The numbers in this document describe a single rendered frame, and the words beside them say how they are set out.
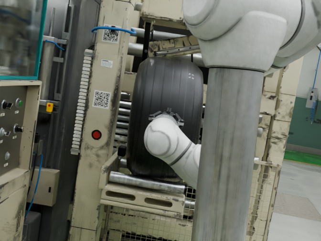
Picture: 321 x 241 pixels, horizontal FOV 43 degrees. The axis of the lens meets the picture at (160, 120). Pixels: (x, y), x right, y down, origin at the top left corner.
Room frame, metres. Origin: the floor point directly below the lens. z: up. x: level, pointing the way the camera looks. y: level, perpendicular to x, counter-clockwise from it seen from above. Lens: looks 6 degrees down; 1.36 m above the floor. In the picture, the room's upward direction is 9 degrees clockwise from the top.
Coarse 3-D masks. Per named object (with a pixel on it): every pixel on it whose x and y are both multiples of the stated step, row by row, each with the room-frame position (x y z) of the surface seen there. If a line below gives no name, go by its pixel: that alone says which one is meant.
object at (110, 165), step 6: (114, 156) 1.90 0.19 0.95; (120, 156) 2.02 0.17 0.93; (108, 162) 1.76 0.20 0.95; (114, 162) 1.84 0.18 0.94; (102, 168) 1.66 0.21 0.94; (108, 168) 1.70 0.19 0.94; (114, 168) 1.87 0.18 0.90; (102, 174) 1.66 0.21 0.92; (108, 174) 1.70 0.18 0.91; (102, 180) 1.66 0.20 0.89; (102, 186) 1.66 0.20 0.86
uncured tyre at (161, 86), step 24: (144, 72) 1.68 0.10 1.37; (168, 72) 1.67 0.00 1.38; (192, 72) 1.70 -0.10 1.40; (144, 96) 1.60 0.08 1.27; (168, 96) 1.60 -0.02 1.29; (192, 96) 1.62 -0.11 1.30; (144, 120) 1.58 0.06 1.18; (192, 120) 1.59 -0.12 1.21; (144, 144) 1.59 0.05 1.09; (144, 168) 1.65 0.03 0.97; (168, 168) 1.64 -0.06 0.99
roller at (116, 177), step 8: (112, 176) 1.70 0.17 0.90; (120, 176) 1.70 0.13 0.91; (128, 176) 1.70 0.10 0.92; (136, 176) 1.71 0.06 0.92; (128, 184) 1.70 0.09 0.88; (136, 184) 1.70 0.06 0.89; (144, 184) 1.69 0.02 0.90; (152, 184) 1.69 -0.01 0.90; (160, 184) 1.69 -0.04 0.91; (168, 184) 1.69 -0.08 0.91; (176, 184) 1.69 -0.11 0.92; (184, 184) 1.70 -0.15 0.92; (176, 192) 1.69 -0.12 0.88; (184, 192) 1.68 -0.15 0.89
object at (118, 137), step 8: (120, 104) 2.18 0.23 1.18; (128, 104) 2.18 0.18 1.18; (120, 112) 2.18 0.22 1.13; (128, 112) 2.17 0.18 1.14; (120, 120) 2.31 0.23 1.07; (128, 120) 2.18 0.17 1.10; (120, 128) 2.20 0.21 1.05; (120, 136) 2.18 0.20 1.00; (120, 144) 2.18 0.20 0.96; (112, 152) 2.18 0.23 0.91
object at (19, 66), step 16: (0, 0) 1.26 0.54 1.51; (16, 0) 1.37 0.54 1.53; (32, 0) 1.50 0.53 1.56; (0, 16) 1.27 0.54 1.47; (16, 16) 1.38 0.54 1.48; (32, 16) 1.52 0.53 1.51; (0, 32) 1.28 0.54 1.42; (16, 32) 1.40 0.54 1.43; (32, 32) 1.54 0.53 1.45; (0, 48) 1.30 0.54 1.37; (16, 48) 1.41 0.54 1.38; (32, 48) 1.56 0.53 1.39; (0, 64) 1.31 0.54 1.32; (16, 64) 1.43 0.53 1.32; (32, 64) 1.58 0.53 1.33
